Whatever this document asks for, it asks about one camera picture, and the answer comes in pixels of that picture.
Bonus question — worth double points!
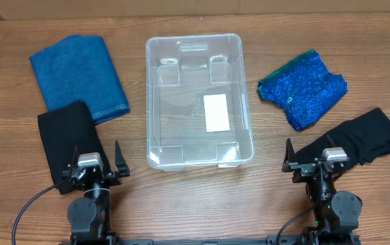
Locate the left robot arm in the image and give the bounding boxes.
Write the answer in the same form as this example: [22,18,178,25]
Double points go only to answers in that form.
[62,142,130,244]

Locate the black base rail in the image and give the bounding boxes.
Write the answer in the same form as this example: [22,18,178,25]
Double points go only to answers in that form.
[118,235,312,245]

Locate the blue terry towel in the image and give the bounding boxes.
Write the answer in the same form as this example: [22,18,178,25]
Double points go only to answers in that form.
[29,35,130,125]

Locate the clear plastic container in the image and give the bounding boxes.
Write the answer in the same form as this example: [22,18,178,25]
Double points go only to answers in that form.
[146,33,255,172]

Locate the blue sequin fabric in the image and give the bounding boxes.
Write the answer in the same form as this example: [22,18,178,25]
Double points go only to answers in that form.
[257,49,348,131]

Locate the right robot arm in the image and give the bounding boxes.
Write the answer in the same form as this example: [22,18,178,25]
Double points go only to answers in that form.
[276,139,363,245]

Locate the white label in container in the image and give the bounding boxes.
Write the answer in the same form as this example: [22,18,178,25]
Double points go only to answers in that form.
[204,94,230,133]

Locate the black cloth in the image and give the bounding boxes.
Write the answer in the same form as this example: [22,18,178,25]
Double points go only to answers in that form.
[37,101,111,184]
[296,108,390,171]

